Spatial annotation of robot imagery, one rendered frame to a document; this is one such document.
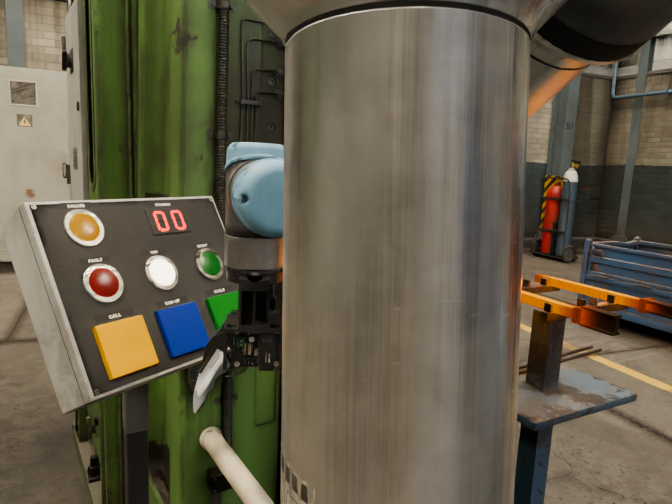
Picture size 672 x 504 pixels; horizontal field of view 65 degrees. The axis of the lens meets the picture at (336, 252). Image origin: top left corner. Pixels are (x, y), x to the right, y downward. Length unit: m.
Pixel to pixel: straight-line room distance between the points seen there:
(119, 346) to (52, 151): 5.64
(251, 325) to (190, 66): 0.69
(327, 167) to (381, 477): 0.09
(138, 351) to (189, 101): 0.58
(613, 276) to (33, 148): 5.73
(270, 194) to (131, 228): 0.41
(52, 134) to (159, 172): 4.86
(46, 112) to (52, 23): 1.21
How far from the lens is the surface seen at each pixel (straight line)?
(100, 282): 0.80
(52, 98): 6.39
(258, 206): 0.50
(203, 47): 1.20
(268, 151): 0.62
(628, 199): 10.30
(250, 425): 1.38
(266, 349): 0.64
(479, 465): 0.18
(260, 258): 0.63
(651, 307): 1.50
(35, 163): 6.39
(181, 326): 0.84
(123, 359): 0.78
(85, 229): 0.83
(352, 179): 0.16
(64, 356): 0.78
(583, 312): 1.30
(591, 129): 10.40
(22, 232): 0.82
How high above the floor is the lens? 1.27
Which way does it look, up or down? 9 degrees down
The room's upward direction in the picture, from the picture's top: 3 degrees clockwise
